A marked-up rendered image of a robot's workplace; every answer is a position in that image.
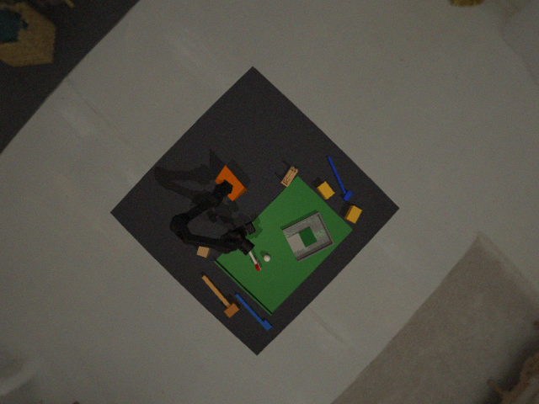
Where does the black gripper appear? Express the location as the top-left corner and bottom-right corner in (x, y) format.
(220, 221), (256, 239)

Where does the yellow rectangular block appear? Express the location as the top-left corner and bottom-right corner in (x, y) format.
(345, 205), (361, 223)
(317, 182), (334, 199)

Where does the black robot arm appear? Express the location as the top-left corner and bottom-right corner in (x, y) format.
(169, 179), (254, 256)

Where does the green rectangular mat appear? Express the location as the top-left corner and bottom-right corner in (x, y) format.
(216, 176), (353, 312)

